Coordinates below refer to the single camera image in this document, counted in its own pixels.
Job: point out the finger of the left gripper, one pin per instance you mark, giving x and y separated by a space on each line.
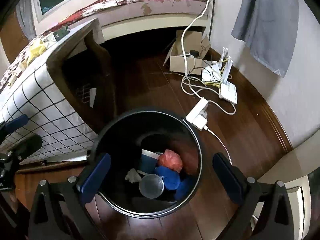
8 127
24 149

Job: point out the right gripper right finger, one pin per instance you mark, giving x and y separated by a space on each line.
232 179

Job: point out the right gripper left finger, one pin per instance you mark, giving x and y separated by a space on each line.
91 178

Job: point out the white paper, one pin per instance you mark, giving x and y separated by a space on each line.
133 176

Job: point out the large blue paper cup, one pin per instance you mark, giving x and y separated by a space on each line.
151 186

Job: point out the small blue paper cup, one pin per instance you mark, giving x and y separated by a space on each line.
148 163

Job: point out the red plastic bag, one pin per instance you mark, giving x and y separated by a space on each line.
171 160

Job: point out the yellow cloth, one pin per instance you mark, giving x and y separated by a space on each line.
34 52

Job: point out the blue cloth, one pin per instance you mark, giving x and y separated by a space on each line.
176 187

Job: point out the black trash bin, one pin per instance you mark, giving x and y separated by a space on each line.
149 141

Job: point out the white grid tablecloth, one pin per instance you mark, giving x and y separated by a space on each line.
53 92

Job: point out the white power strip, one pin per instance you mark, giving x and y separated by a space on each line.
197 116

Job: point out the brown wooden door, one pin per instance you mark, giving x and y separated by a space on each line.
12 37

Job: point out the white modem box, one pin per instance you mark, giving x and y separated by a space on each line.
227 91

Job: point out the green white medicine box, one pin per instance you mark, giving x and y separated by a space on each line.
56 34

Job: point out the white router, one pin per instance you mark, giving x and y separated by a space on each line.
212 72

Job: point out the grey left curtain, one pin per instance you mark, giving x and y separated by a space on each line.
25 18

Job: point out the cardboard box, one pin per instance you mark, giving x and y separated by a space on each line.
195 47

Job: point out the bed with floral sheet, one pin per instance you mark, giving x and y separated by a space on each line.
115 18

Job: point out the grey hanging curtain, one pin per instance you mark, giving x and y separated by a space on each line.
269 29

